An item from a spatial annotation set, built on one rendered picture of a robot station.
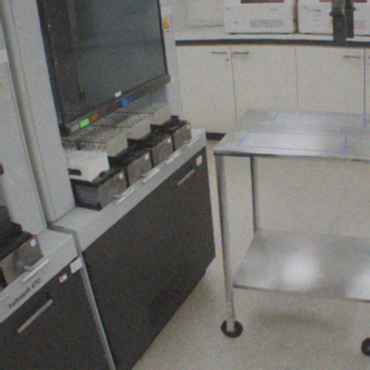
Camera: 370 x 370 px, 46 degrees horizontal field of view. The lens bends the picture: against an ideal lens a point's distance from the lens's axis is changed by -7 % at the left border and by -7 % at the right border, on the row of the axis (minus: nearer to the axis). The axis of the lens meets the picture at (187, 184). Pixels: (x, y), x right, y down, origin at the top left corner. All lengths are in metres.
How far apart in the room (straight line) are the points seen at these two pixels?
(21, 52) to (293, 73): 2.54
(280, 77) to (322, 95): 0.34
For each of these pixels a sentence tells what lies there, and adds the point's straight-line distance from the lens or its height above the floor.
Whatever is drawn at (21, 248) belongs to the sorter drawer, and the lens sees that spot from 1.15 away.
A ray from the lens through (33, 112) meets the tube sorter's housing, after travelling 1.25.
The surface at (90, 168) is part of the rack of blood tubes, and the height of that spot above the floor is 0.86.
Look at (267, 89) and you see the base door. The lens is 3.55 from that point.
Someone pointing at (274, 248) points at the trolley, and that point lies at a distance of 1.92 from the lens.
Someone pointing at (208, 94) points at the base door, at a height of 0.41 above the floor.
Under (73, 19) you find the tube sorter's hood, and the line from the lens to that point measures 1.36.
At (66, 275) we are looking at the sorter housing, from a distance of 1.29.
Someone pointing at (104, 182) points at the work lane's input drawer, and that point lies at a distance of 1.37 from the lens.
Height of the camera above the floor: 1.35
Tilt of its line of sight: 25 degrees down
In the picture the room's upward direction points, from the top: 7 degrees counter-clockwise
